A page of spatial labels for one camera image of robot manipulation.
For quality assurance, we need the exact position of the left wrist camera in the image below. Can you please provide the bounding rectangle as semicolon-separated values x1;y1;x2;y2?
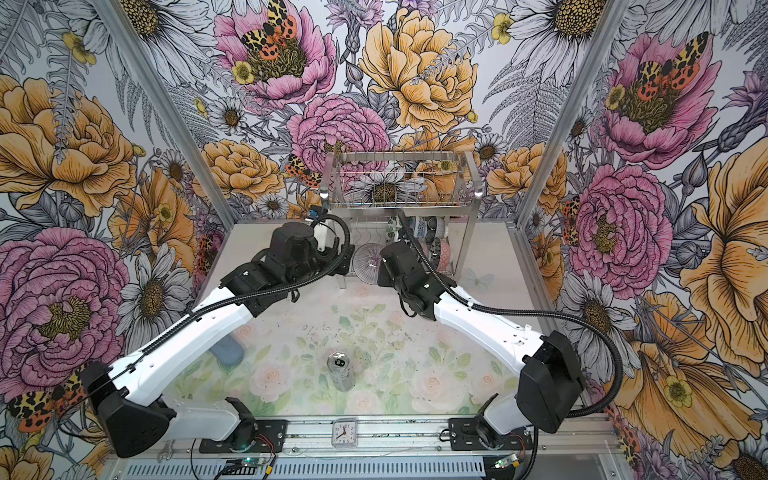
308;205;331;251

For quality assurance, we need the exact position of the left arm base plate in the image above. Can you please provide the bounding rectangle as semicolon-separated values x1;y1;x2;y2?
198;419;288;454

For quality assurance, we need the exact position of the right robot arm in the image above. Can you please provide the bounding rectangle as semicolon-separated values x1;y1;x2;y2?
378;241;584;449

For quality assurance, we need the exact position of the steel wrench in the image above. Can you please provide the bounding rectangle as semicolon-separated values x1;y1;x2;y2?
156;440;174;463

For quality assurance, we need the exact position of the green leaf pattern bowl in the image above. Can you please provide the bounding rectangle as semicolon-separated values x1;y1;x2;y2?
385;217;400;242

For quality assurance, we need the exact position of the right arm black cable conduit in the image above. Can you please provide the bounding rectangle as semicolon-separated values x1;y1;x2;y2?
397;209;625;480

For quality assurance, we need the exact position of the steel two-tier dish rack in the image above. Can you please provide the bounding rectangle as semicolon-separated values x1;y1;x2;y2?
320;150;483;278

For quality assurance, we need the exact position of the aluminium front rail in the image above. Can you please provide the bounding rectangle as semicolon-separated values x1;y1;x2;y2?
140;414;619;458

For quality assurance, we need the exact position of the silver drink can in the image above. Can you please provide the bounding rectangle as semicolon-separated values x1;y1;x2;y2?
326;352;355;392

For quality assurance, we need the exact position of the purple glass bowl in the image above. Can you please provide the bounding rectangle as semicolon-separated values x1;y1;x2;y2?
352;243;384;285

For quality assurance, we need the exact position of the dark grey petal bowl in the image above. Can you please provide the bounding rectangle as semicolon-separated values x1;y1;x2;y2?
426;216;449;239

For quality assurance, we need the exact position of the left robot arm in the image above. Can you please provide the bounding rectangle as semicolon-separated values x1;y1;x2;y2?
81;213;354;458

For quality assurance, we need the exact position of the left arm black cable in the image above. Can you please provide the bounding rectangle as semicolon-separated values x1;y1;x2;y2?
56;213;352;439

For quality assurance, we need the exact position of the green geometric pattern bowl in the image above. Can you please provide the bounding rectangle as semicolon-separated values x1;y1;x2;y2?
419;239;440;261

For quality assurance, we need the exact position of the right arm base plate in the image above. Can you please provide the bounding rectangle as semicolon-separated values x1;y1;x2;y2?
440;417;533;452

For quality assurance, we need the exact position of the small white clock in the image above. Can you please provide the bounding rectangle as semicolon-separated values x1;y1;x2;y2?
331;418;358;449

